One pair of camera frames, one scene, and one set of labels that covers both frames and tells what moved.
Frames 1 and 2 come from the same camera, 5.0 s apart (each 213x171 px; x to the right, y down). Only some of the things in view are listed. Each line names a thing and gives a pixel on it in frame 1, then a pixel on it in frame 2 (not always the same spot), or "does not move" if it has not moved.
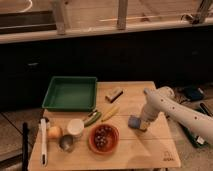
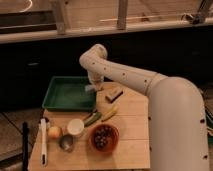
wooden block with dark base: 114,94 does not move
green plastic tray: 71,94 does not move
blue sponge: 134,122 -> 89,88
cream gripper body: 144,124 -> 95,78
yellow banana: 110,114 does not move
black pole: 25,164 does not move
